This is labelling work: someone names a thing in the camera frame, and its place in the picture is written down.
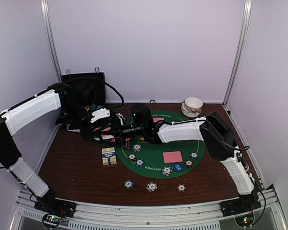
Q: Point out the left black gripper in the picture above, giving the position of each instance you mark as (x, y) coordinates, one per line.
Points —
(88, 135)

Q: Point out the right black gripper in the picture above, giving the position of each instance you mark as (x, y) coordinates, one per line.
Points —
(119, 134)

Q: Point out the pink backed card deck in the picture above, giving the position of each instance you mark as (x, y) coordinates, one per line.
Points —
(105, 134)

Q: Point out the red black triangular button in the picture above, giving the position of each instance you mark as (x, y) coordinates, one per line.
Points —
(126, 145)

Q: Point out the green blue chip mat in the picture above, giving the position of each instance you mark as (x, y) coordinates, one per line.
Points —
(139, 163)
(193, 155)

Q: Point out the pink card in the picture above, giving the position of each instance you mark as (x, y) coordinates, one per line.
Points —
(172, 157)
(114, 140)

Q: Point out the blue chip stack mat bottom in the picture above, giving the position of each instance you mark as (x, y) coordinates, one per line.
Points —
(166, 171)

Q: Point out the blue round blind button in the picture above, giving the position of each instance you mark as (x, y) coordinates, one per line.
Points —
(178, 167)

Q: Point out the dark blue chip stack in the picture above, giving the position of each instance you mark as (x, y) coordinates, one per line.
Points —
(128, 184)

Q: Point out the brown red chip stack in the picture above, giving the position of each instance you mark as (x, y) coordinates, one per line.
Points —
(181, 187)

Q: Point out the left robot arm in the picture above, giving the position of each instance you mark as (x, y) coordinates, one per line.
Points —
(26, 118)

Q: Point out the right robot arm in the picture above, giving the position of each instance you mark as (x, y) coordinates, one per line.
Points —
(212, 130)

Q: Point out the gold card deck box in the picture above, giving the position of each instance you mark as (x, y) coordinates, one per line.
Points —
(109, 156)

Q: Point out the round green poker mat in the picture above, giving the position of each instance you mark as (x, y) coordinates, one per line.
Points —
(153, 157)

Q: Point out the black chip carrying case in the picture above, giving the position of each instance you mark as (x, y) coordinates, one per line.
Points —
(80, 92)

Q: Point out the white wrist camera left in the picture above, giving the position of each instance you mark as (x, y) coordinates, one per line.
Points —
(99, 114)

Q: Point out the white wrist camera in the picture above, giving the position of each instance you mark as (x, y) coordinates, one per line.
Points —
(99, 114)
(121, 118)

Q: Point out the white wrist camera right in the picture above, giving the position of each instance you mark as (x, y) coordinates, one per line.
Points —
(121, 118)

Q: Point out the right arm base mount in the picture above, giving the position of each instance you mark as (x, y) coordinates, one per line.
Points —
(238, 206)

